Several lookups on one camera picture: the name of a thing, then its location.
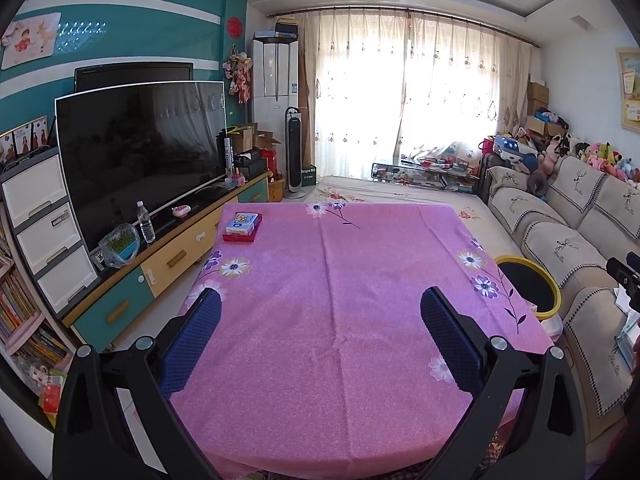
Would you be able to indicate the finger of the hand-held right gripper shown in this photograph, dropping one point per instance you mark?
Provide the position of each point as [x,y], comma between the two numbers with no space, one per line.
[627,275]

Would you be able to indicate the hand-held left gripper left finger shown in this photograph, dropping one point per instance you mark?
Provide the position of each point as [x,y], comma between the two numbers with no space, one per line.
[192,345]

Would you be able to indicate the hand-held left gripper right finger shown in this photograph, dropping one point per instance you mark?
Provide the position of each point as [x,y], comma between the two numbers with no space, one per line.
[450,345]

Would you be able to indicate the yellow-rimmed black bin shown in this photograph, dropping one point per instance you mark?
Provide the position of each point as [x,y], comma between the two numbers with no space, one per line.
[525,285]

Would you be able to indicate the white blue packet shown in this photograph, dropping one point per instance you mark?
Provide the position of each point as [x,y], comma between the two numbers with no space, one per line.
[627,330]

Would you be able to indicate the beige sofa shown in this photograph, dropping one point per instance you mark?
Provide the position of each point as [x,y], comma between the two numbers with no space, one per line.
[565,240]

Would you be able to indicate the teal yellow TV cabinet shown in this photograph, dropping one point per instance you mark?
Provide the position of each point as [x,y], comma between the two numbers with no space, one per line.
[165,265]

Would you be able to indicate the flat red box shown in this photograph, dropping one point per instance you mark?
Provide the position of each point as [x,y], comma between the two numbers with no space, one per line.
[240,238]

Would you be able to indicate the pile of plush toys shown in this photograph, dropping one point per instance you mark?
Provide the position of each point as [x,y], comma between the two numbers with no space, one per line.
[600,157]

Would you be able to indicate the plastic bag of greens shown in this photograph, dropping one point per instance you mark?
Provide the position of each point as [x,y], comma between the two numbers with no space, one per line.
[119,246]

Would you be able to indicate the pink floral tablecloth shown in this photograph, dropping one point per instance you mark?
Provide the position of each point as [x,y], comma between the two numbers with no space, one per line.
[325,335]

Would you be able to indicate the grey neck pillow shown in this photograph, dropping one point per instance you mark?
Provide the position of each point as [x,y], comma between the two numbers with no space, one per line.
[539,183]

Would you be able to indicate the clear water bottle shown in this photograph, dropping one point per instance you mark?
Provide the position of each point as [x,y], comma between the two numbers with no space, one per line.
[146,225]

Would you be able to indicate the blue card box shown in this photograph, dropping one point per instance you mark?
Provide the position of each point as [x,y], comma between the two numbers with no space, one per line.
[242,222]

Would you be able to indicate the small pink dish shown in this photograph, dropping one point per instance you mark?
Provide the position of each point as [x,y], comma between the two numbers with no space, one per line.
[181,211]

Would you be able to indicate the red yellow packet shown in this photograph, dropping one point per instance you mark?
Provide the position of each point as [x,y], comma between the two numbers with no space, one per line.
[52,392]

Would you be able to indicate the beige floral mat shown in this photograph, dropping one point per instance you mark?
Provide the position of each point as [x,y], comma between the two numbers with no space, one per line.
[400,195]

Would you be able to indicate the blue star-print plush toy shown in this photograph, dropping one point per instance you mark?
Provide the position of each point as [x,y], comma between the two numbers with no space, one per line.
[512,152]

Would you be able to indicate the glass coffee table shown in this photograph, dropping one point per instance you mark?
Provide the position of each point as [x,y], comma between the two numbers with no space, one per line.
[425,175]

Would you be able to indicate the open cardboard box with toys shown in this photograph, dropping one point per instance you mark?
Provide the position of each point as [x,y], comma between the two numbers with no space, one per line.
[540,126]

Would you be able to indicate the dark suitcase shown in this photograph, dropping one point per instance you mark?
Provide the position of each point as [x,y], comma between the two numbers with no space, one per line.
[482,175]

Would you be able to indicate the bookshelf with books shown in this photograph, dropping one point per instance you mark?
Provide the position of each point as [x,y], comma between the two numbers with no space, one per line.
[22,310]

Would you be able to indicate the white plastic drawer unit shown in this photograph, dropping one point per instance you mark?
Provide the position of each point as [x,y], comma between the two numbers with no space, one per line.
[42,235]

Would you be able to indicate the pink handbag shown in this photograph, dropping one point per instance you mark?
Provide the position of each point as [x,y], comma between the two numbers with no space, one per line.
[486,146]

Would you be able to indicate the large curved television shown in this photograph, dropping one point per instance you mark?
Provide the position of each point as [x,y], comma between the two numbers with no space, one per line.
[140,160]

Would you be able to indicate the red gift box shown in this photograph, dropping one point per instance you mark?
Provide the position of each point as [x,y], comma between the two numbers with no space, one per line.
[270,160]

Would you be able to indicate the closed cardboard box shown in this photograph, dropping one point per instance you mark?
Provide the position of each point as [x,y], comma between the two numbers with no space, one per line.
[537,95]

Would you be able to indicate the grey tower fan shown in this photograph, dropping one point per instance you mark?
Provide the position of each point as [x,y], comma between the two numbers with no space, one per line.
[295,152]

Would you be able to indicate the sheer embroidered curtain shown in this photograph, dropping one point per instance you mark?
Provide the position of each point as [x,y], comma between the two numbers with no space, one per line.
[440,95]

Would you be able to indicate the standing photo print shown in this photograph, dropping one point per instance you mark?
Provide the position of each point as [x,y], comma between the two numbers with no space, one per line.
[39,133]
[22,140]

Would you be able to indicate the white standing air conditioner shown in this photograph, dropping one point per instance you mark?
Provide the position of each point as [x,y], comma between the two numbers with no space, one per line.
[275,85]

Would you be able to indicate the hanging flower decoration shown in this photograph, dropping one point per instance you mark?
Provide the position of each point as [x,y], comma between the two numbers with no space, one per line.
[237,75]

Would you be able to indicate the stacked flat boxes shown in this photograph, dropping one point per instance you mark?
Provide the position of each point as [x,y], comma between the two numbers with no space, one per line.
[277,29]

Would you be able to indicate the brown curtain rod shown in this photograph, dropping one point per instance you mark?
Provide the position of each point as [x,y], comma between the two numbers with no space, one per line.
[410,11]

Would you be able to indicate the framed wall picture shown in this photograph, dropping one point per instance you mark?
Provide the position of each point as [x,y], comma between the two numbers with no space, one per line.
[630,90]

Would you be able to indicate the round red wall ornament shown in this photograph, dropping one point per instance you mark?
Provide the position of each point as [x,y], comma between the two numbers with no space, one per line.
[235,27]

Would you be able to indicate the cartoon wall poster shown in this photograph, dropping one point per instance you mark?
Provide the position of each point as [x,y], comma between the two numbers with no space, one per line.
[30,40]

